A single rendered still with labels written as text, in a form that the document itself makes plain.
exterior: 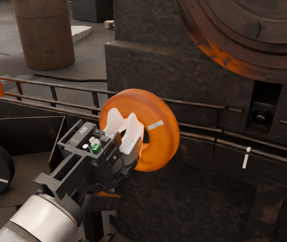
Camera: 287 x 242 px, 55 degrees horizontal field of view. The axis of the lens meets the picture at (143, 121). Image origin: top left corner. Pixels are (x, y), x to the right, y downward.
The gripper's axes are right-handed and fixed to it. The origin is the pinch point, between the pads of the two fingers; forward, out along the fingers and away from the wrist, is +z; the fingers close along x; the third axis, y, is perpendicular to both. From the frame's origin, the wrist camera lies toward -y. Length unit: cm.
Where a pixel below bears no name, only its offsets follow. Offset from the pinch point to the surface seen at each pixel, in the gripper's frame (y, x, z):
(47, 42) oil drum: -92, 222, 153
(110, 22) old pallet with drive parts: -165, 296, 354
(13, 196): -20.4, 29.3, -15.8
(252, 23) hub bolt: 12.8, -14.5, 15.3
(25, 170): -22.3, 34.6, -8.4
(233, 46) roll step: 5.2, -10.6, 21.1
